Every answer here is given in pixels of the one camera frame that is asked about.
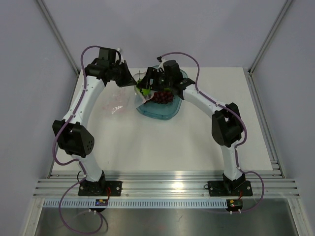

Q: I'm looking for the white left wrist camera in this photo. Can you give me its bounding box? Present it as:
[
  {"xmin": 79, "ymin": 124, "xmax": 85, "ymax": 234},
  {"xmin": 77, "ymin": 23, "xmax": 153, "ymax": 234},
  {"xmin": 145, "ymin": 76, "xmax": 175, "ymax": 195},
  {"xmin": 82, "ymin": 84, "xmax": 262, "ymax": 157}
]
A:
[{"xmin": 115, "ymin": 48, "xmax": 125, "ymax": 64}]

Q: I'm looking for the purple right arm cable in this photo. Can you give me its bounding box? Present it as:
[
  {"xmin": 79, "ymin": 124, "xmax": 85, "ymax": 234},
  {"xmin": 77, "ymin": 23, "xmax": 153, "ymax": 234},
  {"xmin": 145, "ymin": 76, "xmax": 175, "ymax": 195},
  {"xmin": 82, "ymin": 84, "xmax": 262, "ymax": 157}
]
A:
[{"xmin": 157, "ymin": 51, "xmax": 265, "ymax": 214}]

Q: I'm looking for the aluminium frame post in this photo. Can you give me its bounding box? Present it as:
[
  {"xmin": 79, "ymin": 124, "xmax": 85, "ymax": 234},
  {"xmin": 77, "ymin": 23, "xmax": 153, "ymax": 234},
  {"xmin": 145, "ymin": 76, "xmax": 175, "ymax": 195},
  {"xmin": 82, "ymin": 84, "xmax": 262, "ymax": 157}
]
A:
[
  {"xmin": 248, "ymin": 0, "xmax": 295, "ymax": 75},
  {"xmin": 35, "ymin": 0, "xmax": 80, "ymax": 77}
]

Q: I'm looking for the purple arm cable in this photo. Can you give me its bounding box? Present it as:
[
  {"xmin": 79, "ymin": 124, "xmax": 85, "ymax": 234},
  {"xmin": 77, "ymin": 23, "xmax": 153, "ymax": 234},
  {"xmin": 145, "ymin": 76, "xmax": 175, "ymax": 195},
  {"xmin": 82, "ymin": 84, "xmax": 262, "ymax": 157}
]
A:
[
  {"xmin": 157, "ymin": 51, "xmax": 265, "ymax": 214},
  {"xmin": 51, "ymin": 45, "xmax": 109, "ymax": 234}
]

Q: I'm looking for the purple toy grape bunch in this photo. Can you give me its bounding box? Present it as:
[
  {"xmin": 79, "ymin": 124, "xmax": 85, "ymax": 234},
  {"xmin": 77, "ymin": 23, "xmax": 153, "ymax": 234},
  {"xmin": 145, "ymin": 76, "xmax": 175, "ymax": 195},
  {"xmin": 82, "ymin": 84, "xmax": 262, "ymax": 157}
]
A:
[{"xmin": 145, "ymin": 91, "xmax": 174, "ymax": 105}]

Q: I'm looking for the teal plastic tray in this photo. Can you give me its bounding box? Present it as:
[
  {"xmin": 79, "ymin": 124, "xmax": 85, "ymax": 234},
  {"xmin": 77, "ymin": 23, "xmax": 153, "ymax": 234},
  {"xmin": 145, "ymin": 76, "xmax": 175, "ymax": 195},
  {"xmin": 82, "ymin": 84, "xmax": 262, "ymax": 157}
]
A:
[{"xmin": 136, "ymin": 66, "xmax": 188, "ymax": 120}]

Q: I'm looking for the white slotted cable duct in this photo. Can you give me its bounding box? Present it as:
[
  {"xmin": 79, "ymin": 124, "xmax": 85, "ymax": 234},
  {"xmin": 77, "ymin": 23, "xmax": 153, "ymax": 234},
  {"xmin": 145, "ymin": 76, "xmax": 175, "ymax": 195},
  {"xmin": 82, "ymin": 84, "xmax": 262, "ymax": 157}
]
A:
[{"xmin": 43, "ymin": 198, "xmax": 227, "ymax": 209}]

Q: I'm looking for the right aluminium frame post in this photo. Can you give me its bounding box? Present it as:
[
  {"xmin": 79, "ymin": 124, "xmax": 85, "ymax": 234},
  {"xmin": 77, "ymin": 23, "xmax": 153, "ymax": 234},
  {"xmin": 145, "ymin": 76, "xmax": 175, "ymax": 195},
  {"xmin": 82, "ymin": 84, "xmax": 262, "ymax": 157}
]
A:
[{"xmin": 248, "ymin": 0, "xmax": 295, "ymax": 75}]

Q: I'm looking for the left aluminium frame post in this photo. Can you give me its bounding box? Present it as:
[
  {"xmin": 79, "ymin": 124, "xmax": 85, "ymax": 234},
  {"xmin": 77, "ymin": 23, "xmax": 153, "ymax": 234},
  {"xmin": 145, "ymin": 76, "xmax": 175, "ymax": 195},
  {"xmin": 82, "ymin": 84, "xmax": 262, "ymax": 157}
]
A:
[{"xmin": 35, "ymin": 0, "xmax": 80, "ymax": 77}]

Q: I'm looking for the clear zip top bag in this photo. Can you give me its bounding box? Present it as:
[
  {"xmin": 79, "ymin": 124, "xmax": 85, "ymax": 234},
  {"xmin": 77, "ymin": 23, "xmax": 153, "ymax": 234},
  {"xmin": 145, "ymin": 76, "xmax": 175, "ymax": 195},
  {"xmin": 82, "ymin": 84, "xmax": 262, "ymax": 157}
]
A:
[{"xmin": 100, "ymin": 82, "xmax": 149, "ymax": 117}]

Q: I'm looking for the aluminium rail base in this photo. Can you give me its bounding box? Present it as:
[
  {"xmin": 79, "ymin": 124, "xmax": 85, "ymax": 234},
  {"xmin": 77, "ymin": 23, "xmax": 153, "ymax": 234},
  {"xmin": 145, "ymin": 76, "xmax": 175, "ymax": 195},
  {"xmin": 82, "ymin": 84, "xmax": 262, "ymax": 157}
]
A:
[{"xmin": 33, "ymin": 169, "xmax": 300, "ymax": 199}]

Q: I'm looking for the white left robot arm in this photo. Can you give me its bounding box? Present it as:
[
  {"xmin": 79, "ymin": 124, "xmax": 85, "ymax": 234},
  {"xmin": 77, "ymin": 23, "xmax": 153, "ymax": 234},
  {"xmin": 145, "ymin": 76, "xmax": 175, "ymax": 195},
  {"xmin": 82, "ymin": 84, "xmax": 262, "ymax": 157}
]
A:
[{"xmin": 52, "ymin": 46, "xmax": 136, "ymax": 197}]

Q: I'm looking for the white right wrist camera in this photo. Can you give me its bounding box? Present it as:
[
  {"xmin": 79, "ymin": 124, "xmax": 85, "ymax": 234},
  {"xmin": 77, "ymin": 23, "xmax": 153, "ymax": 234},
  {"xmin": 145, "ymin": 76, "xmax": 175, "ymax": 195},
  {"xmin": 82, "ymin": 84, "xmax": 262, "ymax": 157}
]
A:
[{"xmin": 157, "ymin": 56, "xmax": 167, "ymax": 73}]

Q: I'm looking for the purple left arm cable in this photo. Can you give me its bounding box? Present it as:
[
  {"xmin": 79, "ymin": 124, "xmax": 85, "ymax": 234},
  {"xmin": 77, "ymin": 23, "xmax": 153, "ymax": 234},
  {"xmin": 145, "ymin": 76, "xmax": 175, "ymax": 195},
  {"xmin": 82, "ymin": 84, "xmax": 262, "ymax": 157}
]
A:
[{"xmin": 51, "ymin": 45, "xmax": 109, "ymax": 234}]

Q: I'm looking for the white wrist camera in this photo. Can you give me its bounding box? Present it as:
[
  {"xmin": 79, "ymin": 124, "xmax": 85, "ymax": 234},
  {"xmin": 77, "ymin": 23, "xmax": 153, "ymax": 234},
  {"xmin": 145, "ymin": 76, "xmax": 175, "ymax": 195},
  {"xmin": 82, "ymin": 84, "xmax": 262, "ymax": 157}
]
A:
[
  {"xmin": 115, "ymin": 48, "xmax": 125, "ymax": 64},
  {"xmin": 157, "ymin": 56, "xmax": 167, "ymax": 73}
]

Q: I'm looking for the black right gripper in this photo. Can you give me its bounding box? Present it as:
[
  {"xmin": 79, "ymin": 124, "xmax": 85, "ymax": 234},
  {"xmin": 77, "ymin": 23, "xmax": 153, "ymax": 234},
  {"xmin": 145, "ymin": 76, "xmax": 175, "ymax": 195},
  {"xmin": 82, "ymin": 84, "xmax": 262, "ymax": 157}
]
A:
[{"xmin": 137, "ymin": 67, "xmax": 173, "ymax": 92}]

